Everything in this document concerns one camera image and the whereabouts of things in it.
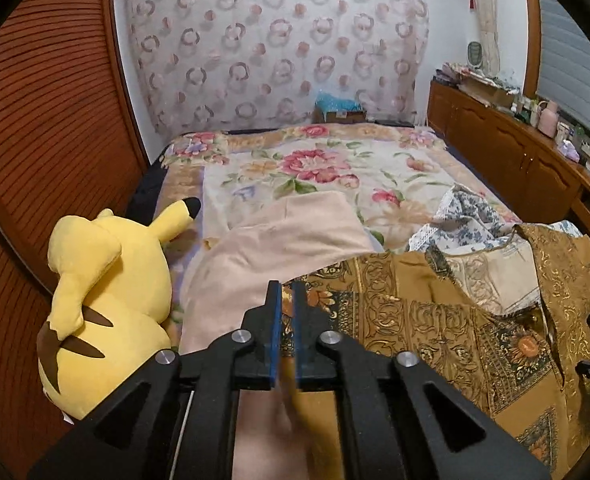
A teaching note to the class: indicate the wooden sideboard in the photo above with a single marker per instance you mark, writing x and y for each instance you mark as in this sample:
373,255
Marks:
500,145

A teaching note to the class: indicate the blue white floral cloth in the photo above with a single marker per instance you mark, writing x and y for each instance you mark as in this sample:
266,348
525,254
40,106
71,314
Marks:
467,220

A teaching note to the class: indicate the small purple item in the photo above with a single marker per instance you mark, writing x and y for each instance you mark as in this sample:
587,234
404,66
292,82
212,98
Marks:
570,151

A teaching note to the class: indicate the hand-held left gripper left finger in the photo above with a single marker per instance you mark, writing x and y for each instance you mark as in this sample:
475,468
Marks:
274,330

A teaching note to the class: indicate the brown patterned garment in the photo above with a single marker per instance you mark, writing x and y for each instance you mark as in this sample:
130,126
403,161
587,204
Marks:
425,320

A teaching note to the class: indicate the pile of folded fabrics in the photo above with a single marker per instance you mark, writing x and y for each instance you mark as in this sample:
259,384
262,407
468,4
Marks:
475,82

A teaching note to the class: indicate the yellow plush toy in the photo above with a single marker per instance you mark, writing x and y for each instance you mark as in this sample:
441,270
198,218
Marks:
125,285

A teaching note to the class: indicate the dark blue mattress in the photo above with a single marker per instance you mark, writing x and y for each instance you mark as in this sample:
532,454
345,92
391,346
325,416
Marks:
145,190

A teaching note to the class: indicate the cream lace curtain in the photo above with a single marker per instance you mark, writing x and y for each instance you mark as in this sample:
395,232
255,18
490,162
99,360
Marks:
485,15

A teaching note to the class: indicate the floral blanket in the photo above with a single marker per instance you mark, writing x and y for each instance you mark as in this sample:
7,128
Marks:
325,160

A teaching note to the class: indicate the pink thermos jug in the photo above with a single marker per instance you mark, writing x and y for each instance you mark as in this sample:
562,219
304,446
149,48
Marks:
548,119

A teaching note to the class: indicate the wooden headboard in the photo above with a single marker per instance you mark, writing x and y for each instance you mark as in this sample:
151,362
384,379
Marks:
50,110

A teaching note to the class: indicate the circle patterned curtain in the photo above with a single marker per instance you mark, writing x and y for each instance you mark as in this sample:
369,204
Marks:
275,35

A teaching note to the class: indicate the teal fluffy item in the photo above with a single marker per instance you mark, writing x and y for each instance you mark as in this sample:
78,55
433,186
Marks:
337,101

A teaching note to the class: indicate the beige cloth garment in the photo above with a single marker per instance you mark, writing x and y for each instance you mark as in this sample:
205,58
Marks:
255,245

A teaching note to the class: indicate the small desk fan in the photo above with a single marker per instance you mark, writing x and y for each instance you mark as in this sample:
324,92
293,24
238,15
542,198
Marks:
474,53

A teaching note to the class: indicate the grey window blind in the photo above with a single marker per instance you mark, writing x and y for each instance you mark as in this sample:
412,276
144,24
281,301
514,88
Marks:
575,60

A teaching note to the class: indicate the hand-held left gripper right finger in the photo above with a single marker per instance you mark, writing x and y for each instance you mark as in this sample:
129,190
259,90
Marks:
300,330

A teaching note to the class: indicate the cardboard box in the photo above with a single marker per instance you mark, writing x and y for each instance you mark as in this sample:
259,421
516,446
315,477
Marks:
342,116

